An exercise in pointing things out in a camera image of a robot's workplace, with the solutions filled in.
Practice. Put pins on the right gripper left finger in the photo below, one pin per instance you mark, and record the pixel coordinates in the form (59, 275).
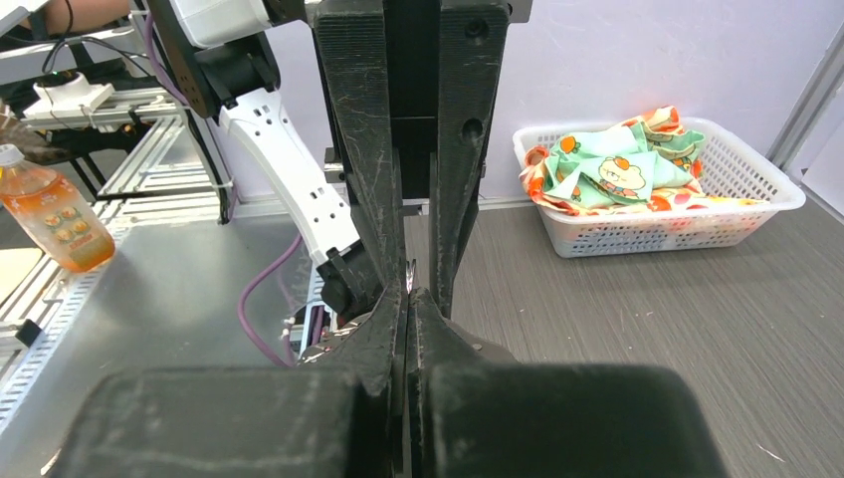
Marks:
(337, 416)

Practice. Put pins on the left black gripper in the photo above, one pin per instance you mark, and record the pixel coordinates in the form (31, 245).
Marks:
(430, 77)

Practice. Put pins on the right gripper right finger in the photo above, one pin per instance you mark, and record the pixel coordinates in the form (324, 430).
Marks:
(474, 411)

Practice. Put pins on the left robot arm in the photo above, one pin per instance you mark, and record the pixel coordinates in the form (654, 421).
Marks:
(223, 65)

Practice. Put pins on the colourful patterned cloth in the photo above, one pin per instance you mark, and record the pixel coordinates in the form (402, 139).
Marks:
(646, 163)

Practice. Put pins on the white plastic basket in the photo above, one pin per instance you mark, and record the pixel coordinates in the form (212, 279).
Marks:
(732, 168)

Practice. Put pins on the orange drink bottle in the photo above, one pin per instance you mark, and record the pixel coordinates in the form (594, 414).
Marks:
(53, 213)

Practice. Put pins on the white slotted cable duct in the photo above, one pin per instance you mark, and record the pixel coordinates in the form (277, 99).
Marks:
(68, 311)

